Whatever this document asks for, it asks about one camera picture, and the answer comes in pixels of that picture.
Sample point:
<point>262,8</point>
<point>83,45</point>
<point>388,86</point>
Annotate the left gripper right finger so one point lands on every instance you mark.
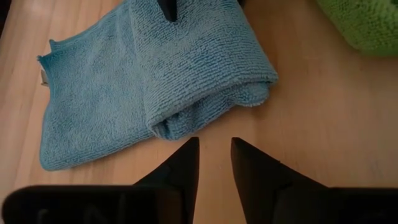
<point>264,180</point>

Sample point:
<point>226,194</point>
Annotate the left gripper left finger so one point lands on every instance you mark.
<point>180,177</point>

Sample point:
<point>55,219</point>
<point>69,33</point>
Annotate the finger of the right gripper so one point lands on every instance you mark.
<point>168,9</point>

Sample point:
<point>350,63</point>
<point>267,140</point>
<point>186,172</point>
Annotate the blue microfiber towel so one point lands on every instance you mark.
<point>140,77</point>

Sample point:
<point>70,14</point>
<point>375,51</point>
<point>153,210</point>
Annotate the green microfiber towel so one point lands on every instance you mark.
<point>367,21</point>

